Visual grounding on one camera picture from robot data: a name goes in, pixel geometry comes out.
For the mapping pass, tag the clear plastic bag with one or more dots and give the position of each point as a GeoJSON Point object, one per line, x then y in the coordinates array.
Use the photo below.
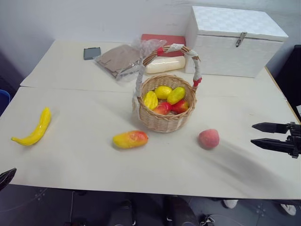
{"type": "Point", "coordinates": [141, 44]}

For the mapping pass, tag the white shoe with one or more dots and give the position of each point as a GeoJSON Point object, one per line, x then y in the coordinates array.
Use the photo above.
{"type": "Point", "coordinates": [289, 209]}
{"type": "Point", "coordinates": [230, 203]}

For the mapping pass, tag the red and yellow apple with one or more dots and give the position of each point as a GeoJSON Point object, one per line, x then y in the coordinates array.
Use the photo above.
{"type": "Point", "coordinates": [181, 106]}
{"type": "Point", "coordinates": [161, 109]}

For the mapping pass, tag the yellow banana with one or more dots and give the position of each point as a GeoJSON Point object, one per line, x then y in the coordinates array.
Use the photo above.
{"type": "Point", "coordinates": [35, 134]}

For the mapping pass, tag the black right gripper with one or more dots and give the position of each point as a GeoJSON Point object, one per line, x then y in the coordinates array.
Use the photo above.
{"type": "Point", "coordinates": [295, 139]}

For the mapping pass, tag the brown cardboard pieces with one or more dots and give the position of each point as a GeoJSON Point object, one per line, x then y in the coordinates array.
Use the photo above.
{"type": "Point", "coordinates": [117, 58]}

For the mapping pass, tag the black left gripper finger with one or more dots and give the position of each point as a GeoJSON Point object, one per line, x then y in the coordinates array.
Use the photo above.
{"type": "Point", "coordinates": [7, 177]}

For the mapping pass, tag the metal box latch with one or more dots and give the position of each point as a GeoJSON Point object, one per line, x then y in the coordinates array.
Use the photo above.
{"type": "Point", "coordinates": [241, 39]}

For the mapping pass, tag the yellow and red mango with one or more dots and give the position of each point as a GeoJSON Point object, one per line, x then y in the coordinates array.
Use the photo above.
{"type": "Point", "coordinates": [130, 139]}

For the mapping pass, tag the red flat box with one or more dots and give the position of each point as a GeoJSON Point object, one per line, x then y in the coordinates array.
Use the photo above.
{"type": "Point", "coordinates": [175, 40]}

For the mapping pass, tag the white lidded storage box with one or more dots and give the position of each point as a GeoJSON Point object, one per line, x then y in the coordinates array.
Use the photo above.
{"type": "Point", "coordinates": [235, 56]}

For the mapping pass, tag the yellow lemon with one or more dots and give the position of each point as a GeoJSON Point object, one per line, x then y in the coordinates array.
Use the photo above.
{"type": "Point", "coordinates": [163, 92]}

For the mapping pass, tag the blue bin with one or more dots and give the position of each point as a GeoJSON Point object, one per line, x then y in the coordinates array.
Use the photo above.
{"type": "Point", "coordinates": [4, 101]}

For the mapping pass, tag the pink peach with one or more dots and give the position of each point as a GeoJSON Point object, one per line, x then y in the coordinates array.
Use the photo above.
{"type": "Point", "coordinates": [209, 139]}

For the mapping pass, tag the dark grey small case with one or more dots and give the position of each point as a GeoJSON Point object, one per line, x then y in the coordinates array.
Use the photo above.
{"type": "Point", "coordinates": [92, 53]}

